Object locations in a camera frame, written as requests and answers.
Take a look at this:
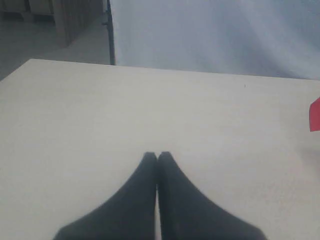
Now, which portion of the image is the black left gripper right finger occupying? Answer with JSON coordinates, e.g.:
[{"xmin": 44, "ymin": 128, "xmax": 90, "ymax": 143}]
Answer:
[{"xmin": 157, "ymin": 152, "xmax": 266, "ymax": 240}]

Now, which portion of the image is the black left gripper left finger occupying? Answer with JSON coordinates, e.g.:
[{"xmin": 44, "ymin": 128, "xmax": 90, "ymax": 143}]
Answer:
[{"xmin": 54, "ymin": 152, "xmax": 157, "ymax": 240}]

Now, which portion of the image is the red object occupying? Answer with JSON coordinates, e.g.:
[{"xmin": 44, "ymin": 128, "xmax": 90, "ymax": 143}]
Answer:
[{"xmin": 309, "ymin": 98, "xmax": 320, "ymax": 132}]

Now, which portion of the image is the black backdrop stand pole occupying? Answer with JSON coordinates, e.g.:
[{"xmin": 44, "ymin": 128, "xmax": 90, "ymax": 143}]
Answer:
[{"xmin": 102, "ymin": 0, "xmax": 116, "ymax": 66}]

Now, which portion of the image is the white backdrop cloth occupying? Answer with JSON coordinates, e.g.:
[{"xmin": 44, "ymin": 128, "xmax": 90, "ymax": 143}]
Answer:
[{"xmin": 110, "ymin": 0, "xmax": 320, "ymax": 80}]

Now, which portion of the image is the wooden cabinet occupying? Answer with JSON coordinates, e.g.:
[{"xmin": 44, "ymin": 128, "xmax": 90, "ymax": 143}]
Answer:
[{"xmin": 0, "ymin": 0, "xmax": 104, "ymax": 47}]

